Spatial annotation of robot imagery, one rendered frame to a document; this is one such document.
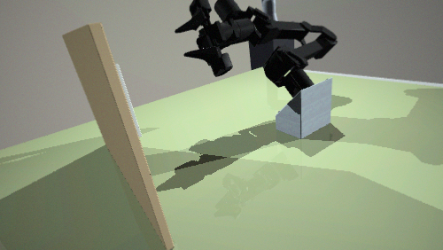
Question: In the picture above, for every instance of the tan wooden board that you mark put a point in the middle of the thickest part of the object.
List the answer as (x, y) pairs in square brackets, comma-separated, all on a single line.
[(93, 61)]

